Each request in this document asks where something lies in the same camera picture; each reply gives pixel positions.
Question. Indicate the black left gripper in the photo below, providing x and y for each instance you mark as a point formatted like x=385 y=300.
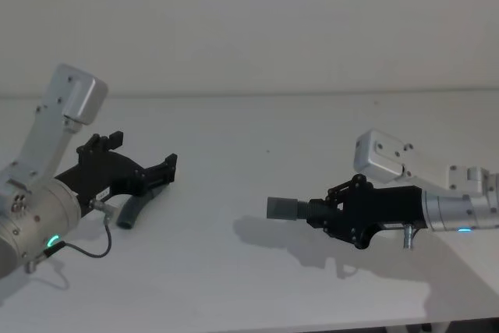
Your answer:
x=101 y=177

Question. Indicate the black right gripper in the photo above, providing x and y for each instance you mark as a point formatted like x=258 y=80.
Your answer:
x=390 y=204

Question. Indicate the grey cap with black thread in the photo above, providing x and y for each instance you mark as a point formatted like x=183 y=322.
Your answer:
x=282 y=208

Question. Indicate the dark grey curved tube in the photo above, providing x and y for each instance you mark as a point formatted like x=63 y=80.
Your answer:
x=130 y=212

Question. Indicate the small silver right gripper plug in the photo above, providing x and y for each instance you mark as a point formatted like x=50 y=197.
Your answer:
x=409 y=237

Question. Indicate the white table cloth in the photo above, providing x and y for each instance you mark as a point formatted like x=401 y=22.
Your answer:
x=234 y=290

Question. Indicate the white curtain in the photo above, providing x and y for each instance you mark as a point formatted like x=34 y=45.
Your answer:
x=249 y=17

